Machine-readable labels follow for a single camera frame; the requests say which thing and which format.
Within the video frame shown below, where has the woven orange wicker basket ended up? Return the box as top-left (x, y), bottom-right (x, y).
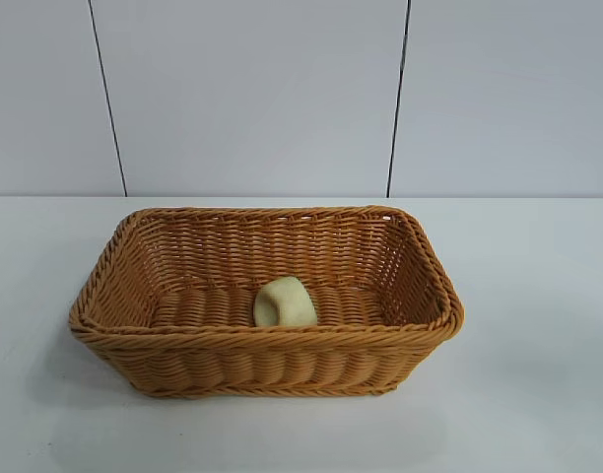
top-left (67, 204), bottom-right (466, 396)

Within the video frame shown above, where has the pale yellow egg yolk pastry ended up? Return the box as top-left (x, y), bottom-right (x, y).
top-left (252, 275), bottom-right (316, 327)

